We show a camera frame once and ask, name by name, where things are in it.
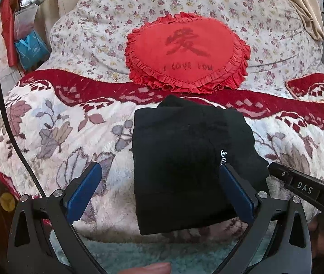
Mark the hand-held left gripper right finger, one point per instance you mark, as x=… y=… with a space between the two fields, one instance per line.
x=237 y=191

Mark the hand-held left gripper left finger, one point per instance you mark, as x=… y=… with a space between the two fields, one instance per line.
x=83 y=191

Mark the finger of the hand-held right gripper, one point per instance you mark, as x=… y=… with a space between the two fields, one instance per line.
x=296 y=181

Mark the black pants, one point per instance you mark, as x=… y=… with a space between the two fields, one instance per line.
x=179 y=162

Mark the person's left hand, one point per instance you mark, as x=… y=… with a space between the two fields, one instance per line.
x=147 y=268

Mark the red and white floral blanket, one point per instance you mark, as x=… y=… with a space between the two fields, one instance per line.
x=50 y=137

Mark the light teal fluffy mat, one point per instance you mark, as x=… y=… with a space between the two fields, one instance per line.
x=116 y=251

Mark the red heart-shaped frilled pillow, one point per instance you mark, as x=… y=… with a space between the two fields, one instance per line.
x=187 y=51

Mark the blue plastic bag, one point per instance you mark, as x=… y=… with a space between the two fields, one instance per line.
x=30 y=48

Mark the floral print quilt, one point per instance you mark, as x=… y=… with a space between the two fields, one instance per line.
x=99 y=28

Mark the beige cloth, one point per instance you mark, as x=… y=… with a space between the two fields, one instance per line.
x=304 y=2

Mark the red hanging cloth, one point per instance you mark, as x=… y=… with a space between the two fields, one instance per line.
x=9 y=20

